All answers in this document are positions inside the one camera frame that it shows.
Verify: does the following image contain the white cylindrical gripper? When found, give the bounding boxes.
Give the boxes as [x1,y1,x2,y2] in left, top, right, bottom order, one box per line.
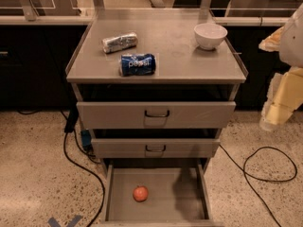
[258,4,303,131]

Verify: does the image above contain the red apple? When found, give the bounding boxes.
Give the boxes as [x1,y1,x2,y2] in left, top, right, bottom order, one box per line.
[133,185,149,202]

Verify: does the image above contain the grey metal drawer cabinet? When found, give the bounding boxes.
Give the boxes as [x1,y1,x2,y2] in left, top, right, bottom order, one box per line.
[64,7,249,175]

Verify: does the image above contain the grey open bottom drawer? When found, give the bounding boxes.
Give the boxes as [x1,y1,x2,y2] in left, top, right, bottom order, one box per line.
[100,159,224,227]

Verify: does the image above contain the grey top drawer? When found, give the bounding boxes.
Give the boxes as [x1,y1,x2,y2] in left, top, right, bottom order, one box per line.
[77,101,236,130]

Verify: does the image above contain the grey middle drawer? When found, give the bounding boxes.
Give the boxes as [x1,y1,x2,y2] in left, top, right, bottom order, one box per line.
[92,138,220,158]

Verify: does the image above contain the white ceramic bowl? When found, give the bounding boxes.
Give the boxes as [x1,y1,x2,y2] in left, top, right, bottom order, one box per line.
[194,23,227,51]

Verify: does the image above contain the blue pepsi can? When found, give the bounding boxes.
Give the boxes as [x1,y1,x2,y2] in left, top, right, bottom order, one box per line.
[120,54,156,77]

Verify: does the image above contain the silver foil snack bag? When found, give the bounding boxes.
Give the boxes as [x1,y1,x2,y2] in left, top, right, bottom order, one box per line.
[101,32,138,54]

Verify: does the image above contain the blue power adapter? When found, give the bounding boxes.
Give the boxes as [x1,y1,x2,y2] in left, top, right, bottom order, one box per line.
[80,130,92,150]

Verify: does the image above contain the black floor cable right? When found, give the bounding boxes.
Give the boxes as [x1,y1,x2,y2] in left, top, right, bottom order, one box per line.
[219,144,298,227]

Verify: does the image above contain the black floor cable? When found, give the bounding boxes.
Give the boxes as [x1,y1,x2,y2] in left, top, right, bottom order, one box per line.
[219,144,298,227]
[16,109,106,227]

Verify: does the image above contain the black floor cable left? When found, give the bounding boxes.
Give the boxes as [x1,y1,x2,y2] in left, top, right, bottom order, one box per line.
[16,109,106,227]

